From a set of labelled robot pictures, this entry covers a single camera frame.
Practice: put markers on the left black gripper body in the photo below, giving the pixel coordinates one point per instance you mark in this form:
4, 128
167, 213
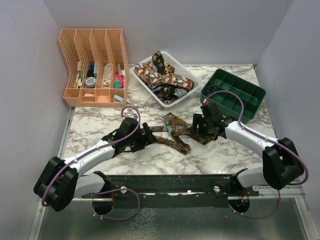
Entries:
137, 141

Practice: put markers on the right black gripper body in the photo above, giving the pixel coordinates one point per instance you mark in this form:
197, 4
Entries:
204, 127

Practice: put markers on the orange floral tie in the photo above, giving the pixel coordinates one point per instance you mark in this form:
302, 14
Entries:
177, 127

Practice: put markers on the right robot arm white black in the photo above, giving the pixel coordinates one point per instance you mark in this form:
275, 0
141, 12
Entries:
280, 163

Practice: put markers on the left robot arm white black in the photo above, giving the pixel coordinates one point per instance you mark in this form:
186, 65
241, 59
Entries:
65, 179

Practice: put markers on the pile of patterned ties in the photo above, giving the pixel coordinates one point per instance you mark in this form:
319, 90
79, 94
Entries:
161, 78

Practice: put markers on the rolled tie in tray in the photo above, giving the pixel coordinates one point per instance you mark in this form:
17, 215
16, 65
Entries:
209, 89

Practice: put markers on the green compartment tray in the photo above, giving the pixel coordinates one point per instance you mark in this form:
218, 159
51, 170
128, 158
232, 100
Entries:
232, 87

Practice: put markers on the teal eraser block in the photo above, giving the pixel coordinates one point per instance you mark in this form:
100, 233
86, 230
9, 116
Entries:
118, 84

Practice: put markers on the white plastic lattice basket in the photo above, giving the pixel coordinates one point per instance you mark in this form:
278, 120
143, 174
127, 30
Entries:
179, 68

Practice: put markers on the pink marker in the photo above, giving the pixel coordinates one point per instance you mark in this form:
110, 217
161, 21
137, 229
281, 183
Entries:
119, 77

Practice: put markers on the round blue tin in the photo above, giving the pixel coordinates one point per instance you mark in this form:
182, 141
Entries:
90, 82

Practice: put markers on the peach plastic desk organizer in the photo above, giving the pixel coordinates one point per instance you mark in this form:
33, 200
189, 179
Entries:
95, 53

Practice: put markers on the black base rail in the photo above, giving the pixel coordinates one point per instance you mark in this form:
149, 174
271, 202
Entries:
168, 191

